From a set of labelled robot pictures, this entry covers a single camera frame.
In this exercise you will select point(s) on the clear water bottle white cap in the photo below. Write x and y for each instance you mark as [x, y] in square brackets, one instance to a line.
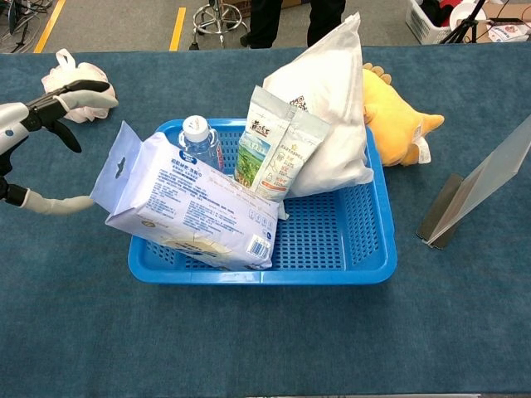
[197, 139]

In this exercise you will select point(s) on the pale blue wet wipes pack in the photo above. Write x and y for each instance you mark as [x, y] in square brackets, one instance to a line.
[178, 203]

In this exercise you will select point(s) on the white plastic laundry basket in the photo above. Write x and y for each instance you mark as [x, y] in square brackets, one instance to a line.
[421, 27]

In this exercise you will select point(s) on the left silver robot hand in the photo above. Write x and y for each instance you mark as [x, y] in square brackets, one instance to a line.
[12, 120]

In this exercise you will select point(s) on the white zip bag with garment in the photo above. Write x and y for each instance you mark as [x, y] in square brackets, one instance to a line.
[332, 83]

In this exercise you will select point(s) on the pink mesh bath loofah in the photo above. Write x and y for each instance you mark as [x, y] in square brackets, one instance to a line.
[58, 76]

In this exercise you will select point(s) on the yellow dinosaur plush toy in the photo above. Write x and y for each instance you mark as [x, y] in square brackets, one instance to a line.
[394, 120]

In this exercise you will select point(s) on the blue perforated plastic basket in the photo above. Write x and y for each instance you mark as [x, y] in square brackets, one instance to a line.
[315, 248]

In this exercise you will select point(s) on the green printed food pouch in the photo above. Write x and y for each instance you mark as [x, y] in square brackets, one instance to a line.
[269, 157]

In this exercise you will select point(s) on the black camera tripod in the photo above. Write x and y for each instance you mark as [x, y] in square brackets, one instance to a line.
[464, 25]

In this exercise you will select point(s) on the person in black trousers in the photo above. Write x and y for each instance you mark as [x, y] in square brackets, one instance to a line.
[269, 20]

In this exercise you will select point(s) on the chrome swivel stool base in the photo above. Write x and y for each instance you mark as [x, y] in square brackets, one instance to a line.
[215, 18]

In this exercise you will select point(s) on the teal table cloth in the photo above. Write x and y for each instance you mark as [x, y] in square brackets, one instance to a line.
[265, 340]

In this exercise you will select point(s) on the white printed package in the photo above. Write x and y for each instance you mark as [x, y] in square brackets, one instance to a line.
[508, 32]

